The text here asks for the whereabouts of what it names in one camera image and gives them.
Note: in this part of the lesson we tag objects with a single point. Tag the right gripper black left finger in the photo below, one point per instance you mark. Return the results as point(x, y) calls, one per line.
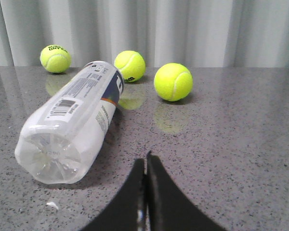
point(126, 210)

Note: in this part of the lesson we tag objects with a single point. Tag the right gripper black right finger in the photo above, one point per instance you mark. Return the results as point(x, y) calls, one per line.
point(169, 208)

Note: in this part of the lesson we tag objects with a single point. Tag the clear plastic tennis ball can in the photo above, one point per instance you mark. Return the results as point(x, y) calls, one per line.
point(60, 141)

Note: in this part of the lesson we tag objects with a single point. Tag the yellow Wilson tennis ball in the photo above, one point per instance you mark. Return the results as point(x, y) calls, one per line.
point(173, 82)

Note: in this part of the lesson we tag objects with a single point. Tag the yellow tennis ball centre back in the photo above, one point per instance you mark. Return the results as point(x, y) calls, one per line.
point(131, 65)

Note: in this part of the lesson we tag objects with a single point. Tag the yellow tennis ball far left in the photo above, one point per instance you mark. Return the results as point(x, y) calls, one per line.
point(55, 58)

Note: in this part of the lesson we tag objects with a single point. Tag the white pleated curtain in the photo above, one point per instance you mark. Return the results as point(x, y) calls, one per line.
point(196, 33)

